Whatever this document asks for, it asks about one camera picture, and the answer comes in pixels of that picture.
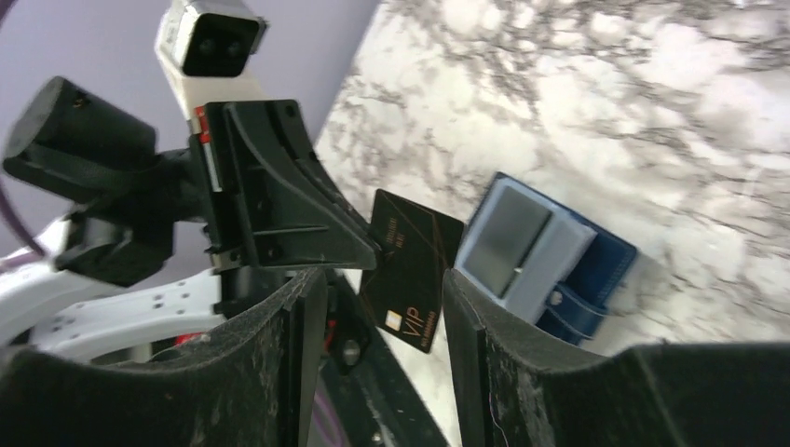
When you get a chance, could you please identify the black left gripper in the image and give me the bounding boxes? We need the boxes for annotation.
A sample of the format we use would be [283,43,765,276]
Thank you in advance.
[189,100,380,271]

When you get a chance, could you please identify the blue leather card holder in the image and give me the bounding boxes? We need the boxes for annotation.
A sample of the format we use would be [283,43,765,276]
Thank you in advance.
[455,172,638,345]

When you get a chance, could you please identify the black VIP credit card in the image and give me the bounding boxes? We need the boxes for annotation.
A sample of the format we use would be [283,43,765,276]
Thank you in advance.
[360,189,465,353]

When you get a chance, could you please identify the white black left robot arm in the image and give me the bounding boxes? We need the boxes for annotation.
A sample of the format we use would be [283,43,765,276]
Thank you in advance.
[3,76,380,287]

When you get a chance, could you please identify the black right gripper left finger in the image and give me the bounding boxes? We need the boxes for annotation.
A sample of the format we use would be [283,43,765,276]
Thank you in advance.
[1,269,328,446]

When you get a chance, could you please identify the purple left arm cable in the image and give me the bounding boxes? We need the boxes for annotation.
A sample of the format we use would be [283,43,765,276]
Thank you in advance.
[0,179,48,276]

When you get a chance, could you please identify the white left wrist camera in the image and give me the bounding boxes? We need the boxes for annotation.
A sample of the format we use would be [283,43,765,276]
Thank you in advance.
[155,0,268,121]

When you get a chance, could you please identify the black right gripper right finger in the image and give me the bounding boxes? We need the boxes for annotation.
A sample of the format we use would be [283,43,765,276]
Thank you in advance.
[443,270,789,446]

